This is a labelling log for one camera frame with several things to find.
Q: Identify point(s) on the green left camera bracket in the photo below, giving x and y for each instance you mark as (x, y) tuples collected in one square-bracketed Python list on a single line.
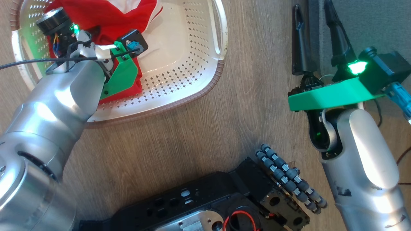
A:
[(122, 77)]

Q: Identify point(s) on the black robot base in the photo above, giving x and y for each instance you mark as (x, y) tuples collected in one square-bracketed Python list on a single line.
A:
[(199, 195)]

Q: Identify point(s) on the red and white garment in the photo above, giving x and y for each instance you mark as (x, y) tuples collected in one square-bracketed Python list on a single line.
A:
[(106, 16)]

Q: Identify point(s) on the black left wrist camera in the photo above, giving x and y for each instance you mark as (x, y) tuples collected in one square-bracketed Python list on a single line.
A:
[(131, 40)]

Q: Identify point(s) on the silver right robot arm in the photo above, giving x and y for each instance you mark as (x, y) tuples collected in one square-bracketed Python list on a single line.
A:
[(362, 160)]

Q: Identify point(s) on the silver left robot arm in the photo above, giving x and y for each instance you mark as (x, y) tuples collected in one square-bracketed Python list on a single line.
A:
[(48, 112)]

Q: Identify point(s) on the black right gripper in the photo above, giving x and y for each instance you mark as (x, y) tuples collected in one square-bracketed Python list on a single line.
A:
[(367, 56)]

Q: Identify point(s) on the green right camera bracket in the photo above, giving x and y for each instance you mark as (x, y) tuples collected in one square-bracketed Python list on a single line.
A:
[(330, 96)]

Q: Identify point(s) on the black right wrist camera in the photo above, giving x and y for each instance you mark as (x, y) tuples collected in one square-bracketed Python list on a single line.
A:
[(388, 69)]

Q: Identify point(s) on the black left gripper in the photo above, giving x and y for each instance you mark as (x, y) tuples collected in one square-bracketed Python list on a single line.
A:
[(54, 21)]

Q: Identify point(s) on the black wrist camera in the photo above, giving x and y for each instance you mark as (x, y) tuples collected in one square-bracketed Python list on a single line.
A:
[(131, 40), (388, 69)]

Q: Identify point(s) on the green camera bracket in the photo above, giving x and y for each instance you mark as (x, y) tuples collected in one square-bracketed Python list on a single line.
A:
[(122, 77), (330, 96)]

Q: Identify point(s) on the grey roller omni wheel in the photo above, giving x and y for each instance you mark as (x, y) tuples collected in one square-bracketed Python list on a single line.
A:
[(289, 175)]

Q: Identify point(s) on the white perforated laundry basket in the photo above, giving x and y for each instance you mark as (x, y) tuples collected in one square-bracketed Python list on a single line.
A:
[(179, 64)]

